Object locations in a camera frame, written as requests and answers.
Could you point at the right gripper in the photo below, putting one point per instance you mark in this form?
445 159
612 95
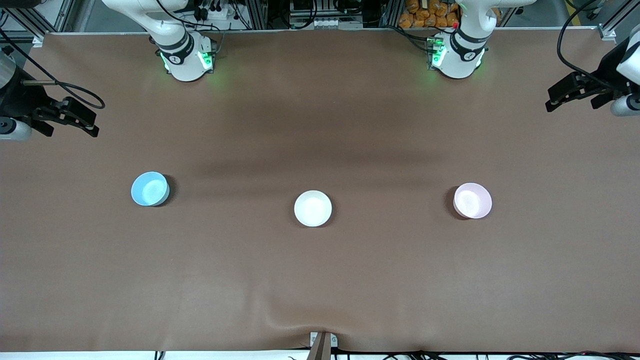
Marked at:
17 101

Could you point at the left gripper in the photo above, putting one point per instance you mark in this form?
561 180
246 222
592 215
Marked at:
607 69

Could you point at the blue bowl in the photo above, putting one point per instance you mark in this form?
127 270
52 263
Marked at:
150 189

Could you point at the pink bowl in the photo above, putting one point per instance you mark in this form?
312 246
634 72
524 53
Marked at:
472 201

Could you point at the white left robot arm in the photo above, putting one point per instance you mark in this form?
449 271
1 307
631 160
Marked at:
462 55

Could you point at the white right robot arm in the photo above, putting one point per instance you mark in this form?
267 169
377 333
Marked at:
182 60

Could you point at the white bowl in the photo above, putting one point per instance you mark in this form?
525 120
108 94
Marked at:
313 208

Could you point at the orange snack bag pile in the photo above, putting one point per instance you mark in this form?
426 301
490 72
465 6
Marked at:
425 15

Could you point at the white power strip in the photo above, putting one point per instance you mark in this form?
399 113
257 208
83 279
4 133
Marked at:
217 12

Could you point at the white connector block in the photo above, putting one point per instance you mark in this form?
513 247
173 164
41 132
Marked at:
335 23

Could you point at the brown table cover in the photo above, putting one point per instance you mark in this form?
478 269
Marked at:
320 280

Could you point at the metal corner bracket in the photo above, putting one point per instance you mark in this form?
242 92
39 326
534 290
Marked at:
607 32
38 40

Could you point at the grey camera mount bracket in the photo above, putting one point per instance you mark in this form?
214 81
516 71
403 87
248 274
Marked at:
322 347

